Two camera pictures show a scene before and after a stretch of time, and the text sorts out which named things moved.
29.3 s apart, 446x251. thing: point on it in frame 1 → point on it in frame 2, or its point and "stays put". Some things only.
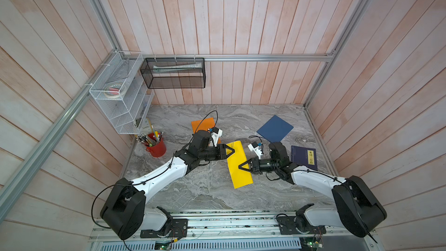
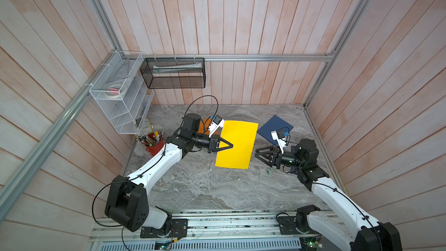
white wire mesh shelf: [121, 90] stays put
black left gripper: [222, 151] → [213, 143]
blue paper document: [274, 129] stays put
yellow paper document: [240, 177] → [242, 136]
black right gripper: [255, 165] → [276, 158]
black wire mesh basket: [174, 72] stays put
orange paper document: [205, 124] stays put
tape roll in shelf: [114, 90] stays put
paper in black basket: [160, 68] stays put
